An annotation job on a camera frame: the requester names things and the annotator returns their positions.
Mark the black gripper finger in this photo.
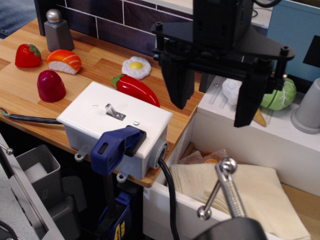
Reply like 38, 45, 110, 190
160, 53, 195, 109
234, 66, 270, 128

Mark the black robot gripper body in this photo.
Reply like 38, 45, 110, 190
151, 0, 295, 91

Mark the white toy garlic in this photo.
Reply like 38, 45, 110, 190
222, 78, 242, 106

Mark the green toy cabbage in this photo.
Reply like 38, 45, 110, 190
260, 78, 297, 111

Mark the orange toy carrot piece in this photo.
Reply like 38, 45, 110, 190
253, 108, 267, 127

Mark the toy fried egg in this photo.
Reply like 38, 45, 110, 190
121, 56, 152, 80

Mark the red toy chili pepper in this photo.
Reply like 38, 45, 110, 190
110, 74, 160, 107

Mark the grey plastic cup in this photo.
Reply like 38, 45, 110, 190
290, 78, 320, 135

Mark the light blue box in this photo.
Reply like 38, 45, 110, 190
267, 0, 320, 82

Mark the blue bar clamp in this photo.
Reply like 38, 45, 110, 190
90, 125, 147, 240

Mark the folded cream cloth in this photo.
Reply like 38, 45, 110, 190
170, 163, 311, 240

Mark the toy salmon sushi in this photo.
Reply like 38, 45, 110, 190
46, 49, 82, 75

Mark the grey toy salt shaker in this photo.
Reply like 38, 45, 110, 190
44, 9, 75, 52

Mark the dark red toy fruit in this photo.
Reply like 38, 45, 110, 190
37, 70, 67, 103

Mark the red toy strawberry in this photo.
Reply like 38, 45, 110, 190
15, 43, 42, 68

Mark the grey plastic bin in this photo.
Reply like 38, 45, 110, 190
16, 144, 64, 209

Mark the clear toggle switch lever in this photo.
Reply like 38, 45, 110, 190
105, 103, 126, 121

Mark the white light switch box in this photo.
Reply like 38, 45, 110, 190
57, 82, 173, 180

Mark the black power cable right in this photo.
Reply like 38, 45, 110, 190
157, 158, 181, 240

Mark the black cable left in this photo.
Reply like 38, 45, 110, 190
0, 107, 64, 126

